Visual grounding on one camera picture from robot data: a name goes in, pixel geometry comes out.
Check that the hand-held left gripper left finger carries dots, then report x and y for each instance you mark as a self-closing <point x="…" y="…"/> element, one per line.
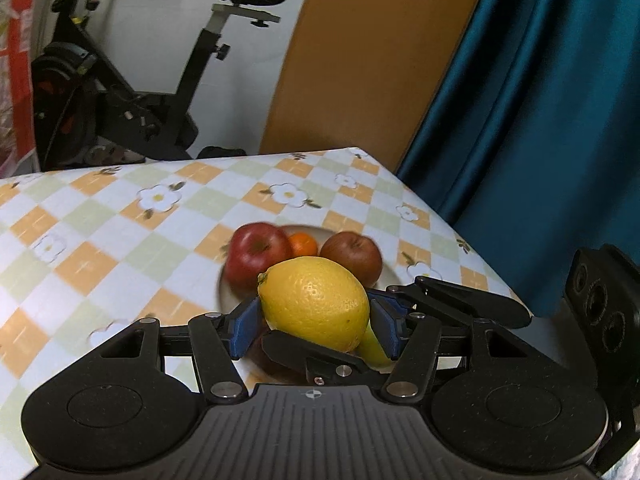
<point x="245" y="325"/>

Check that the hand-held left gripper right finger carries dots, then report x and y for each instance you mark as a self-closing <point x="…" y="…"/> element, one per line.
<point x="385" y="327"/>

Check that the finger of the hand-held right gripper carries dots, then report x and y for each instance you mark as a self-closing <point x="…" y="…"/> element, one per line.
<point x="325" y="360"/>
<point x="465" y="300"/>

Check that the yellow-green round fruit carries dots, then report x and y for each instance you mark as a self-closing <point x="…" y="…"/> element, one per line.
<point x="372" y="350"/>

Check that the beige plate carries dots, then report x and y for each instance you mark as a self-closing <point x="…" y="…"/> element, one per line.
<point x="390" y="280"/>

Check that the dark purple mangosteen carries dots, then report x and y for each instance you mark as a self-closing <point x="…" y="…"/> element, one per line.
<point x="272" y="367"/>

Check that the yellow lemon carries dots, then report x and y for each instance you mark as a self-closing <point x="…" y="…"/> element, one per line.
<point x="315" y="300"/>

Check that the bright red apple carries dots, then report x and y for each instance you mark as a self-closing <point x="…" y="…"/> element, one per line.
<point x="255" y="255"/>

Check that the brownish red apple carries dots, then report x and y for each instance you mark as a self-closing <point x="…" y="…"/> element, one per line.
<point x="352" y="255"/>

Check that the small orange tangerine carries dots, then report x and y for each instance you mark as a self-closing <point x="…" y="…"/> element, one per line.
<point x="302" y="245"/>

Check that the checkered flower tablecloth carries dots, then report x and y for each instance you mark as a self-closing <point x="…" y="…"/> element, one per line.
<point x="100" y="240"/>

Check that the teal curtain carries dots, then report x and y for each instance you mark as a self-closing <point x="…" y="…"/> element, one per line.
<point x="525" y="135"/>

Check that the black exercise bike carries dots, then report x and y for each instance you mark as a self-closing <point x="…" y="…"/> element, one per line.
<point x="100" y="110"/>

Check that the wooden door panel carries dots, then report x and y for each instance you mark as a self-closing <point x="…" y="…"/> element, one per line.
<point x="360" y="60"/>

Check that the red printed backdrop cloth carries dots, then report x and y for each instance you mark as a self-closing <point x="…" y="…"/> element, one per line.
<point x="12" y="60"/>

